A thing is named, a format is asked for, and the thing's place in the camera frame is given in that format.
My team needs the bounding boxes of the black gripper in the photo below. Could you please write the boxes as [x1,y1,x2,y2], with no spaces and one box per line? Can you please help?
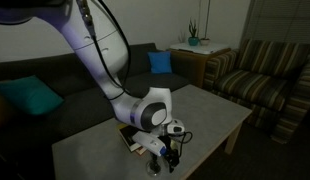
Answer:
[150,133,182,174]

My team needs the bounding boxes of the yellow reddish book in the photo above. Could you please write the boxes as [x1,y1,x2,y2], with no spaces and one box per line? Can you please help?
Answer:
[136,145,148,156]

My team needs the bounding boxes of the blue cushion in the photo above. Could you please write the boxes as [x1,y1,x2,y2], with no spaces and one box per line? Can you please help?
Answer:
[147,50,174,75]

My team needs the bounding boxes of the wooden side table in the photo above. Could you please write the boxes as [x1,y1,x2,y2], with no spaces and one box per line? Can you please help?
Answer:
[168,46,233,89]

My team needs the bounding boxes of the dark grey sofa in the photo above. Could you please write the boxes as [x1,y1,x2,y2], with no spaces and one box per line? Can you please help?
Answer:
[0,42,191,180]

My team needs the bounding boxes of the white tray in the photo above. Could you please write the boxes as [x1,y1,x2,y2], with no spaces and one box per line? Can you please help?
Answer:
[168,41,231,55]

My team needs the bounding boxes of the striped armchair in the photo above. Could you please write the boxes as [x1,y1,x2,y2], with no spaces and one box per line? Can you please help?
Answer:
[203,38,310,145]

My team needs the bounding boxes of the teal plant pot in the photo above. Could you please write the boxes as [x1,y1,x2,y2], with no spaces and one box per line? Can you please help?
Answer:
[187,35,200,47]

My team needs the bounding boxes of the small white pot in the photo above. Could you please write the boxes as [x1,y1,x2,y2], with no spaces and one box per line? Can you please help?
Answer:
[199,37,211,47]

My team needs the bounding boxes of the green potted plant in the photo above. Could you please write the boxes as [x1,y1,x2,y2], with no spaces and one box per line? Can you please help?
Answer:
[188,18,199,38]

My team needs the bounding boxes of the teal cushion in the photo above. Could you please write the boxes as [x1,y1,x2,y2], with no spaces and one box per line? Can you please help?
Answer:
[0,75,65,117]

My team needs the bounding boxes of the window blinds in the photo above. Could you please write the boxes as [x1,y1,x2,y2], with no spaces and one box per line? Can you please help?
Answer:
[241,0,310,46]

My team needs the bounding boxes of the black looped camera cable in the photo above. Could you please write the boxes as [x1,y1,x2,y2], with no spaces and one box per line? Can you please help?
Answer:
[176,130,194,158]

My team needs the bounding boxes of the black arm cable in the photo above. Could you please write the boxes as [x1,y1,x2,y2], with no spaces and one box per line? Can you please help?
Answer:
[74,0,133,101]

